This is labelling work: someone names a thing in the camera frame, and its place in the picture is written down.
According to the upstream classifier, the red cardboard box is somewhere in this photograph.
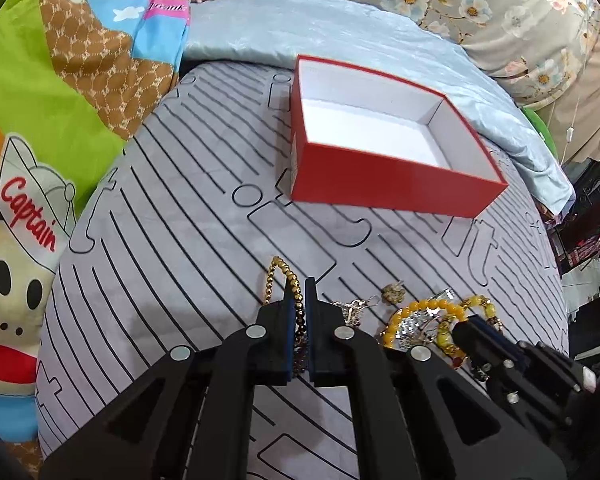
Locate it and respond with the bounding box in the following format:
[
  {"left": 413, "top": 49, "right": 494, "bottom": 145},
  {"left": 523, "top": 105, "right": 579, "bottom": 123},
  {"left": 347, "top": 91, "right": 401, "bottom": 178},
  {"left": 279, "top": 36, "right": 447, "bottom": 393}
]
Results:
[{"left": 290, "top": 55, "right": 507, "bottom": 218}]

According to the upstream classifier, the colourful monkey cartoon blanket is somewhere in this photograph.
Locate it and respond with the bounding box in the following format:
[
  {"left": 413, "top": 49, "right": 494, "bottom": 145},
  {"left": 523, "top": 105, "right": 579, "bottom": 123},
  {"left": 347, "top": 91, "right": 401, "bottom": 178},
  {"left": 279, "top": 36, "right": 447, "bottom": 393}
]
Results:
[{"left": 0, "top": 0, "right": 189, "bottom": 479}]

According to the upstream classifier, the silver rhinestone hair clip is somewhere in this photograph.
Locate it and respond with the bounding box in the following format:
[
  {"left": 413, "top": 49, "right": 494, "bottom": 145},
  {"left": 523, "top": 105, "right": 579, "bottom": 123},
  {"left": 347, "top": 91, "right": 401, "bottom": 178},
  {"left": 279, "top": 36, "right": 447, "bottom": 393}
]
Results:
[{"left": 396, "top": 308, "right": 446, "bottom": 349}]

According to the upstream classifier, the large yellow stone bracelet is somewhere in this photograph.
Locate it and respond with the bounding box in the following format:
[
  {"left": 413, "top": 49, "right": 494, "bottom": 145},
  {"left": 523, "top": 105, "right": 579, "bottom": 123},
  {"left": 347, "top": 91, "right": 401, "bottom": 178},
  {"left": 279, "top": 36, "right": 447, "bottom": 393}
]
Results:
[{"left": 435, "top": 294, "right": 504, "bottom": 369}]

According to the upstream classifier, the grey floral duvet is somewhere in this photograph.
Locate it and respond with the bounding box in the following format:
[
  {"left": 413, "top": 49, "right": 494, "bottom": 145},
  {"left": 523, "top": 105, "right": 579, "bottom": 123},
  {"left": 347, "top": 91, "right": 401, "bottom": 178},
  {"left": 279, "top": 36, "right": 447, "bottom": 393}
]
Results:
[{"left": 352, "top": 0, "right": 600, "bottom": 110}]

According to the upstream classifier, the grey lined bedsheet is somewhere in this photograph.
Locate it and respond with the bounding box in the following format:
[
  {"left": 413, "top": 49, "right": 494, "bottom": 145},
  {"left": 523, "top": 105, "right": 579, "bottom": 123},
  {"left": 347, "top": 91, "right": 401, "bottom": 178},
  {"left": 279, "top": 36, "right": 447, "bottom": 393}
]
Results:
[{"left": 36, "top": 62, "right": 568, "bottom": 479}]

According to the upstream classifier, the green plastic object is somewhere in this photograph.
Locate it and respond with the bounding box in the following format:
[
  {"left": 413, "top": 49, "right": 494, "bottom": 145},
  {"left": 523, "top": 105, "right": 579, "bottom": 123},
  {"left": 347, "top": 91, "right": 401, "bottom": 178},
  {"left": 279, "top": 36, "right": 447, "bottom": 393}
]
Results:
[{"left": 520, "top": 107, "right": 558, "bottom": 159}]

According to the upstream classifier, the gold flower brooch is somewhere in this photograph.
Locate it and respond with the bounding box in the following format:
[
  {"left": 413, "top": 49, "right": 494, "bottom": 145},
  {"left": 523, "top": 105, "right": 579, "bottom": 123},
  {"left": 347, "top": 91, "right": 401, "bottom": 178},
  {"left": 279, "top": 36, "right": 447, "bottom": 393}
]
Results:
[{"left": 381, "top": 282, "right": 406, "bottom": 306}]

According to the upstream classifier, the gold bead bracelet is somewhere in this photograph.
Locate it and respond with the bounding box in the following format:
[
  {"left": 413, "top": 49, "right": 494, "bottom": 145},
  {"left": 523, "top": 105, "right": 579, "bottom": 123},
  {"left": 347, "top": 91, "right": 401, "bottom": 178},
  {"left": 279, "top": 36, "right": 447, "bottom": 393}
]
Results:
[{"left": 263, "top": 254, "right": 310, "bottom": 376}]

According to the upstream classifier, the light blue quilt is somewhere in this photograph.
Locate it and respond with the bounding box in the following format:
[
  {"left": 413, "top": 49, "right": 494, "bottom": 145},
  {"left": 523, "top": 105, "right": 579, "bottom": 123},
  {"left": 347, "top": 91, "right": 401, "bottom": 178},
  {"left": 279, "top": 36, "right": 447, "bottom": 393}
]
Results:
[{"left": 182, "top": 0, "right": 576, "bottom": 214}]

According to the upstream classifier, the beige curtain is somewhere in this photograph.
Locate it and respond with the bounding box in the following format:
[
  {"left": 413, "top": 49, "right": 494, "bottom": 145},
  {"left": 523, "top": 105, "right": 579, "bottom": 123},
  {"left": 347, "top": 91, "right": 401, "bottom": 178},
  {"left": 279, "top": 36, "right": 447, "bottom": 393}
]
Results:
[{"left": 538, "top": 32, "right": 600, "bottom": 162}]

